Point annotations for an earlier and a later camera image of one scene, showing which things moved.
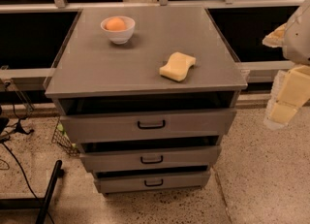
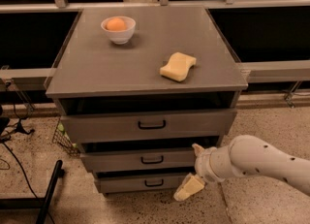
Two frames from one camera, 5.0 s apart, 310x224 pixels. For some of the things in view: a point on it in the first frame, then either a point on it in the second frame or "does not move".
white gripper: (298, 42) → (202, 164)
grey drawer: (201, 156) does not move
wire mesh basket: (62, 140) does not move
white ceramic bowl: (119, 36) does not move
